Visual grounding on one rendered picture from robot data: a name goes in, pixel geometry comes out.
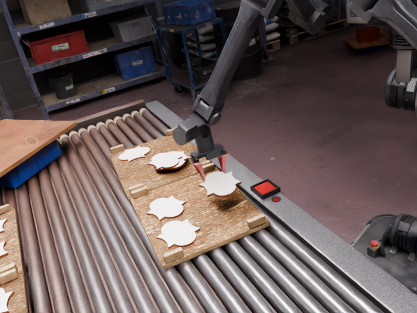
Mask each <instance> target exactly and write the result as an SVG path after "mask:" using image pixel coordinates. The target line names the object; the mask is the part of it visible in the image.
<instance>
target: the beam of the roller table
mask: <svg viewBox="0 0 417 313"><path fill-rule="evenodd" d="M146 109H147V110H148V111H149V112H150V113H151V114H152V115H153V116H155V117H156V118H157V119H158V120H159V121H160V122H161V123H162V124H164V125H165V126H166V127H167V128H168V129H173V128H175V127H177V126H178V125H179V124H180V123H181V122H183V120H182V119H181V118H180V117H178V116H177V115H175V113H173V112H171V111H170V110H169V109H168V108H166V107H165V106H163V105H162V104H161V103H160V102H158V101H152V102H149V103H146ZM209 161H210V162H211V163H213V164H214V166H215V168H216V167H217V168H218V169H219V170H220V171H221V168H220V165H219V162H218V158H217V157H216V158H213V159H211V160H209ZM231 171H232V176H233V177H234V179H237V180H238V181H241V184H239V185H236V187H237V188H238V189H240V190H241V191H242V192H244V193H245V195H247V196H248V197H249V198H250V199H252V200H253V201H254V202H255V203H256V204H257V205H258V206H259V207H261V208H262V209H263V210H265V211H266V212H267V213H268V214H269V215H270V216H271V217H273V218H274V219H275V220H276V221H278V223H280V225H282V226H283V227H284V228H286V229H287V230H288V231H289V232H290V233H291V234H292V235H294V236H295V237H296V238H297V239H299V240H300V241H301V242H302V243H303V244H304V245H305V246H307V247H308V248H309V249H310V250H311V251H312V252H313V253H315V254H316V255H317V256H318V257H320V258H321V259H322V260H323V261H324V262H325V263H326V264H328V265H329V266H330V267H331V268H332V269H334V270H335V271H336V272H337V273H338V274H339V275H341V276H342V277H343V278H344V279H345V280H346V281H347V282H349V283H350V284H351V285H352V286H354V287H355V288H356V289H357V290H358V291H359V292H360V293H362V294H363V295H364V296H365V297H366V298H367V299H368V300H370V301H371V302H372V303H373V304H375V305H376V306H377V307H378V308H379V309H380V310H381V311H383V312H384V313H417V295H416V294H415V293H414V292H412V291H411V290H409V289H408V288H407V287H406V286H404V285H403V284H401V283H400V282H399V281H397V280H396V279H395V278H394V277H392V276H391V275H389V274H388V273H387V272H386V271H384V270H383V269H381V268H380V267H379V266H377V265H376V264H375V263H373V262H372V261H370V260H369V259H368V258H367V257H365V256H364V255H363V254H361V253H360V252H359V251H357V250H356V249H355V248H353V247H352V246H350V244H348V243H347V242H345V241H344V240H343V239H341V238H340V237H339V236H337V235H336V234H335V233H333V232H332V231H330V229H328V228H327V227H325V226H324V225H323V224H321V223H320V222H318V221H317V220H316V219H315V218H313V217H312V216H311V215H309V214H308V213H306V212H305V211H304V210H303V209H301V208H300V207H298V206H297V205H296V204H294V203H293V202H292V201H291V200H289V199H288V198H286V197H285V196H284V195H283V194H281V193H277V194H274V195H272V196H270V197H267V198H265V199H263V200H262V199H261V198H260V197H258V196H257V195H256V194H254V193H253V192H252V191H251V189H250V186H252V185H254V184H257V183H259V182H261V181H263V179H261V178H260V177H259V176H257V175H256V174H254V173H253V172H252V171H251V170H249V169H248V168H247V167H245V166H244V165H242V164H241V163H240V162H238V161H237V160H236V159H234V158H233V157H232V156H230V155H229V154H228V158H227V161H226V166H225V174H226V173H229V172H231ZM221 172H222V171H221ZM276 196H277V197H280V198H281V200H280V201H279V202H273V201H272V200H271V199H272V198H273V197H276Z"/></svg>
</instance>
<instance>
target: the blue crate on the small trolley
mask: <svg viewBox="0 0 417 313"><path fill-rule="evenodd" d="M163 10H164V15H165V18H166V19H165V22H166V24H167V25H188V26H194V25H197V24H200V23H203V22H206V21H208V20H212V19H214V18H215V17H216V13H215V11H214V5H213V0H180V1H176V2H172V3H170V4H166V5H163Z"/></svg>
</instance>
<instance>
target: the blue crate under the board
mask: <svg viewBox="0 0 417 313"><path fill-rule="evenodd" d="M61 154H62V153H61V150H60V147H59V144H58V142H57V139H56V140H54V141H53V142H52V143H50V144H48V145H47V146H46V147H44V148H43V149H41V150H40V151H38V152H37V153H35V154H34V155H32V156H31V157H30V158H28V159H26V160H25V161H23V162H22V163H21V164H19V165H18V166H16V167H15V168H13V169H12V170H11V171H9V172H8V173H6V174H5V175H3V176H2V177H0V187H4V188H13V189H15V188H17V187H19V186H20V185H21V184H22V183H24V182H25V181H27V180H28V179H29V178H31V177H32V176H33V175H35V174H36V173H38V172H39V171H40V170H41V169H43V168H44V167H46V166H47V165H48V164H50V163H51V162H52V161H53V160H55V159H57V158H58V157H59V156H60V155H61Z"/></svg>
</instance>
